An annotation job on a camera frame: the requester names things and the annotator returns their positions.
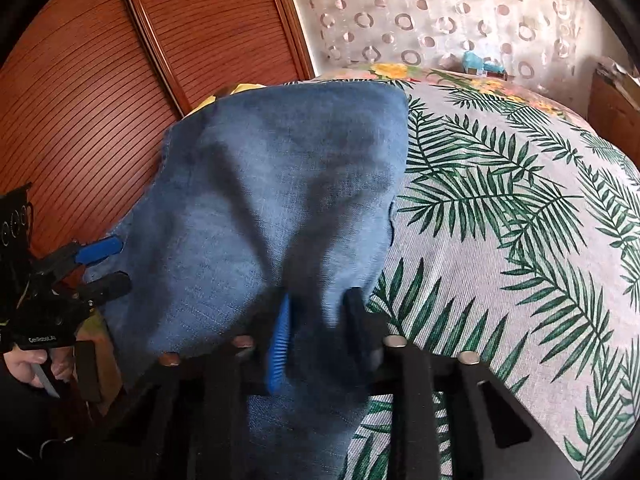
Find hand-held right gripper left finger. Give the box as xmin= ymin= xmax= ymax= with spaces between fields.
xmin=67 ymin=294 xmax=296 ymax=480

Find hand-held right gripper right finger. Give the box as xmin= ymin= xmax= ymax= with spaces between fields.
xmin=342 ymin=287 xmax=571 ymax=480

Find yellow plush toy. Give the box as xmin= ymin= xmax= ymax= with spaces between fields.
xmin=187 ymin=81 xmax=268 ymax=118

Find blue denim pants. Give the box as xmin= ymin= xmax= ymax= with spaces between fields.
xmin=82 ymin=80 xmax=413 ymax=480

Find blue plastic bag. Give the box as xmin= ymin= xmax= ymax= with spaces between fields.
xmin=460 ymin=51 xmax=506 ymax=75

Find person's left hand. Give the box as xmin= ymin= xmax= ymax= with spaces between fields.
xmin=4 ymin=345 xmax=76 ymax=388

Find palm leaf print cloth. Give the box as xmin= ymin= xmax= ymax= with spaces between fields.
xmin=345 ymin=77 xmax=640 ymax=480

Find floral blanket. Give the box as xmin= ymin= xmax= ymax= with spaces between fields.
xmin=310 ymin=62 xmax=591 ymax=126

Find sheer curtain with ring pattern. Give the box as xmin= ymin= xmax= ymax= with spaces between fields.
xmin=280 ymin=0 xmax=616 ymax=91

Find wooden cabinet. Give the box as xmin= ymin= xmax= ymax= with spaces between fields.
xmin=587 ymin=57 xmax=640 ymax=136

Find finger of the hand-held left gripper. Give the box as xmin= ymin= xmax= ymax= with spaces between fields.
xmin=52 ymin=271 xmax=133 ymax=306
xmin=37 ymin=237 xmax=125 ymax=281

